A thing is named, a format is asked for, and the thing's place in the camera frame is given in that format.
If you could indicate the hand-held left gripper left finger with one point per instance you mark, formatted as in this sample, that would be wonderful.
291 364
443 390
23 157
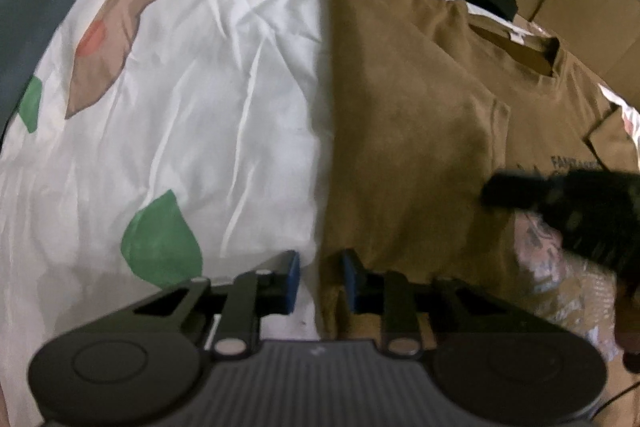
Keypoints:
292 277

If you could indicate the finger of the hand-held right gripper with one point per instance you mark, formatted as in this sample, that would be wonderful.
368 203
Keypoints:
515 192

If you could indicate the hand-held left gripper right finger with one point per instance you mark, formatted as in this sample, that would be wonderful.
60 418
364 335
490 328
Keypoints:
350 279

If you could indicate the brown t-shirt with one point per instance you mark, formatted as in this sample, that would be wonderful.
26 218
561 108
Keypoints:
415 132

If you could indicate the bear printed cream blanket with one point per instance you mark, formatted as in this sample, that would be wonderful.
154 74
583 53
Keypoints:
210 107

